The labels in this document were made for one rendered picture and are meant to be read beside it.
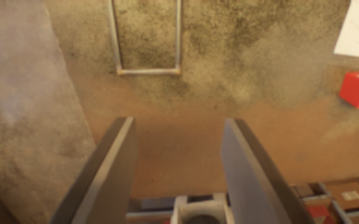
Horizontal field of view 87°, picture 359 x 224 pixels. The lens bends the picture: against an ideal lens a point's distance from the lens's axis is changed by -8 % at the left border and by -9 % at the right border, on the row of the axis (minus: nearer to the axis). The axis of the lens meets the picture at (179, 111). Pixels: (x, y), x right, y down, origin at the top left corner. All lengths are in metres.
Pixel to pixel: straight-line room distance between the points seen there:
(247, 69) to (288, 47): 0.07
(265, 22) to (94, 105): 0.32
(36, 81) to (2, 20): 0.40
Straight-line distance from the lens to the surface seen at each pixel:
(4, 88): 1.76
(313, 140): 0.50
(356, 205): 2.07
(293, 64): 0.39
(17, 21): 1.53
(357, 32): 0.44
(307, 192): 1.97
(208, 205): 0.67
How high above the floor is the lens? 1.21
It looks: 61 degrees down
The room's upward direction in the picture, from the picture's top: 180 degrees clockwise
